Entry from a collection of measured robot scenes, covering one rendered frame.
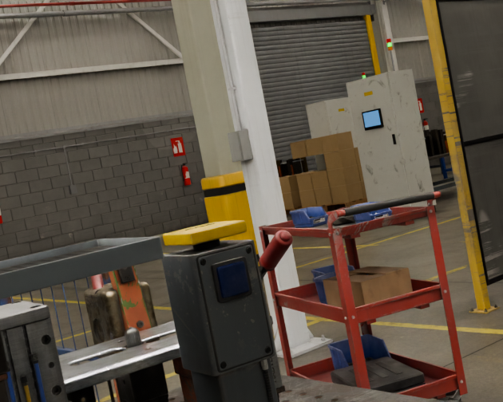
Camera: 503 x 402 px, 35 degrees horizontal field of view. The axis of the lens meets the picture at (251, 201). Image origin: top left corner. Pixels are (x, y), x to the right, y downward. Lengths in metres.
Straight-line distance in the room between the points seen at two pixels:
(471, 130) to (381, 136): 5.92
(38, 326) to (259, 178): 4.09
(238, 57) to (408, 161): 6.42
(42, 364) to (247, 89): 4.15
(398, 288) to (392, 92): 7.96
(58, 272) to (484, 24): 5.12
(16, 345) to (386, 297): 2.44
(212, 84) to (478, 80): 3.40
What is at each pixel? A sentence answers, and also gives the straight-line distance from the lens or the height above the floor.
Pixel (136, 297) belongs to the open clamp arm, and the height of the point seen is 1.04.
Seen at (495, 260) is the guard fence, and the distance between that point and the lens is 5.42.
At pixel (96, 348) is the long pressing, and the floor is 1.00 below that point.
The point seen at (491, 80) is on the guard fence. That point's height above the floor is 1.41.
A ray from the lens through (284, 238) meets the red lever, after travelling 0.83.
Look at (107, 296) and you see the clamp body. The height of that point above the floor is 1.05.
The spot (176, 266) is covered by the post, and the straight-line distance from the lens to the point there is 0.75.
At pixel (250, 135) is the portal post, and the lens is 4.87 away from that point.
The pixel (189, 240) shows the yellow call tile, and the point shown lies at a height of 1.15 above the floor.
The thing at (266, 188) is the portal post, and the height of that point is 1.02.
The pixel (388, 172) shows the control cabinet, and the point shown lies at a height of 0.66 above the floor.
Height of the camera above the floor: 1.22
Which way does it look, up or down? 3 degrees down
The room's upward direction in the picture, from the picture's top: 11 degrees counter-clockwise
